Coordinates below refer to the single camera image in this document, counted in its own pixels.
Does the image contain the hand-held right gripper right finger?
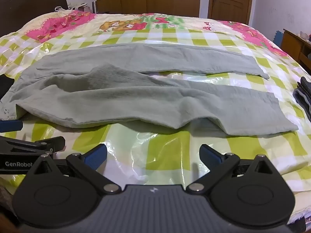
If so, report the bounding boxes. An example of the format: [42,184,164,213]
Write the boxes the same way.
[185,144,280,195]

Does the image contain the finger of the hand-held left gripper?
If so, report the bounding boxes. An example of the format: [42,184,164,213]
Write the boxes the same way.
[0,120,24,133]
[0,136,66,156]

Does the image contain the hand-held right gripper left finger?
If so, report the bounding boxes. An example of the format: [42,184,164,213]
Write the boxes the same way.
[26,144,122,195]

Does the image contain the grey-green pants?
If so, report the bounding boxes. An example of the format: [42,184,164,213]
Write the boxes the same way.
[1,43,299,136]

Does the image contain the black cloth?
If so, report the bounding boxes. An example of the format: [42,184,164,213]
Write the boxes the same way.
[0,74,15,96]

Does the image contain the clear plastic sheet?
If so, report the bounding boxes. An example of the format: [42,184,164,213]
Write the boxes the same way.
[0,33,311,199]

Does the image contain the folded dark clothes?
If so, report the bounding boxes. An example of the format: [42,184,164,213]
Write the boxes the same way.
[293,76,311,122]

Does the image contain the dark wooden headboard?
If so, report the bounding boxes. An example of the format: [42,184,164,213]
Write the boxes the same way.
[0,0,70,38]

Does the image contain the green checked printed blanket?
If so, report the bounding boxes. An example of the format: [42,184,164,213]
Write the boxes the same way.
[0,11,311,224]

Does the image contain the blue foam mat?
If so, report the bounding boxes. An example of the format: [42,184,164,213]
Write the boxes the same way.
[273,30,284,49]

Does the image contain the white bag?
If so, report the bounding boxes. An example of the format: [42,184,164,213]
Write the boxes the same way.
[72,2,91,12]

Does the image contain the brown wooden side table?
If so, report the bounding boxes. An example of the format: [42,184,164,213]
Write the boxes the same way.
[280,29,311,72]

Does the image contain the brown wooden door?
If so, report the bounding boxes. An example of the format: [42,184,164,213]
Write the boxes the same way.
[208,0,254,25]

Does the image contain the white cable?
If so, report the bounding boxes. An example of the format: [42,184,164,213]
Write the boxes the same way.
[55,5,74,15]

